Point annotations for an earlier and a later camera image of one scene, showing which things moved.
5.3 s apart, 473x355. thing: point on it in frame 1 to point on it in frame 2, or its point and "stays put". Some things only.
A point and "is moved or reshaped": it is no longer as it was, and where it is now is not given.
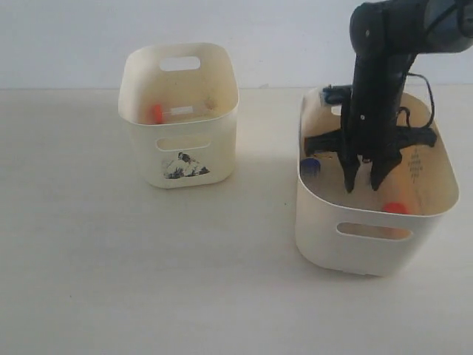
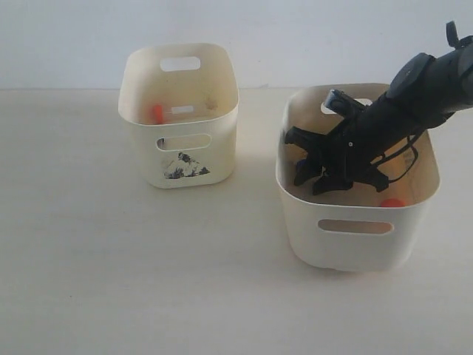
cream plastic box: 183,75 stays put
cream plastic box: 395,231 is moved or reshaped
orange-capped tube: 157,112 stays put
